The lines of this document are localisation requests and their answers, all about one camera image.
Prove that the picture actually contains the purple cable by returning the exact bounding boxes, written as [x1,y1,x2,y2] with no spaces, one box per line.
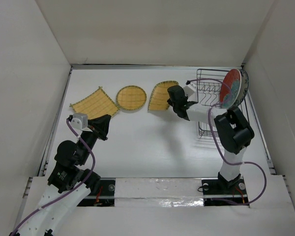
[9,115,98,236]
[186,77,267,206]

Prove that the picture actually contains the blue white floral plate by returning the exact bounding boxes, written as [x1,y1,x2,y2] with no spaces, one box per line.
[233,69,249,106]

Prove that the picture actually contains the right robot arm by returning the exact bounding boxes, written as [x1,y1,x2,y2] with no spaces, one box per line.
[167,85,254,193]

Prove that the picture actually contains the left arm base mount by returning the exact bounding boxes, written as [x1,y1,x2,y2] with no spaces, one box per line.
[78,178,116,207]

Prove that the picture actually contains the black wire dish rack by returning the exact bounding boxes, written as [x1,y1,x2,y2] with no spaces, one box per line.
[195,68,250,140]

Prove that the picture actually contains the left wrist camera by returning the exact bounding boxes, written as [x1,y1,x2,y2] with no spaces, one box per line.
[70,113,88,131]

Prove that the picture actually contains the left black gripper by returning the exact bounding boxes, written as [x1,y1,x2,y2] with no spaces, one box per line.
[78,114,111,164]

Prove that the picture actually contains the round bamboo tray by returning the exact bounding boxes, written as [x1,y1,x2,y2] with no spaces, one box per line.
[116,85,147,111]

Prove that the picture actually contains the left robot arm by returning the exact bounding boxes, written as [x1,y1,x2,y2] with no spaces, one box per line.
[11,113,111,236]

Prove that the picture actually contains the square bamboo tray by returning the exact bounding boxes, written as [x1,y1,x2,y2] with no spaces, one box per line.
[69,87,119,119]

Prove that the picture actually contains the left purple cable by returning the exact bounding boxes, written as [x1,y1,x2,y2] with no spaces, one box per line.
[9,115,98,236]

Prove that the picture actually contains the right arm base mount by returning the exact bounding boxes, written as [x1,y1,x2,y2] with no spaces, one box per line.
[197,174,249,207]

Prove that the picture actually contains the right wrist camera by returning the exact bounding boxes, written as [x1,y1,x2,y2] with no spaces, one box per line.
[183,83,197,98]

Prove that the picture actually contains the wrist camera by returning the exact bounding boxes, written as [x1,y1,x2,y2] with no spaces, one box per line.
[183,83,197,98]
[70,113,88,131]

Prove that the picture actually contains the red teal floral plate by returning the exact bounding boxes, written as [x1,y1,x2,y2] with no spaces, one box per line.
[219,69,241,109]

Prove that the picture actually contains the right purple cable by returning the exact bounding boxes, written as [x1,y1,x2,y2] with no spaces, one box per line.
[186,77,267,206]

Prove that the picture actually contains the scoop-shaped bamboo tray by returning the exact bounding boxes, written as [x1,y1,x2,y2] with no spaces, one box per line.
[148,81,178,111]

